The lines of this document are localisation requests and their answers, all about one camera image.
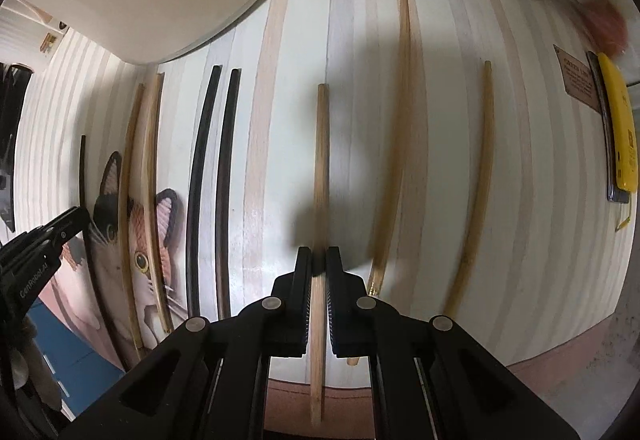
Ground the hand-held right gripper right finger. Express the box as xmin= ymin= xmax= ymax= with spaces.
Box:
xmin=326 ymin=246 xmax=582 ymax=440

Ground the thin dark chopstick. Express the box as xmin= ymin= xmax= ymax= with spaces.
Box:
xmin=79 ymin=135 xmax=87 ymax=208

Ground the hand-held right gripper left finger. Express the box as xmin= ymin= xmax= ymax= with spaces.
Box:
xmin=60 ymin=246 xmax=313 ymax=440

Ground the blue cabinet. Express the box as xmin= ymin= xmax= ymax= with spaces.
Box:
xmin=27 ymin=305 xmax=126 ymax=421

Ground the brown paper card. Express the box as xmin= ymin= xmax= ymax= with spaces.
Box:
xmin=553 ymin=45 xmax=603 ymax=113

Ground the yellow flat box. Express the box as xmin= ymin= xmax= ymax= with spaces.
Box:
xmin=597 ymin=51 xmax=637 ymax=193

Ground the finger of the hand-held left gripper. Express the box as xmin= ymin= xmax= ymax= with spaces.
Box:
xmin=42 ymin=206 xmax=94 ymax=248

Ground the light wooden chopstick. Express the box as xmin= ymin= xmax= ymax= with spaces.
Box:
xmin=309 ymin=83 xmax=331 ymax=427
xmin=143 ymin=72 xmax=175 ymax=334
xmin=366 ymin=0 xmax=412 ymax=297
xmin=443 ymin=60 xmax=495 ymax=317
xmin=119 ymin=83 xmax=147 ymax=352

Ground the dark wooden chopstick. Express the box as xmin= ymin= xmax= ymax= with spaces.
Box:
xmin=215 ymin=68 xmax=242 ymax=321
xmin=185 ymin=65 xmax=223 ymax=318

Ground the black plastic object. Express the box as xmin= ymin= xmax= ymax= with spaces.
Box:
xmin=0 ymin=63 xmax=34 ymax=234

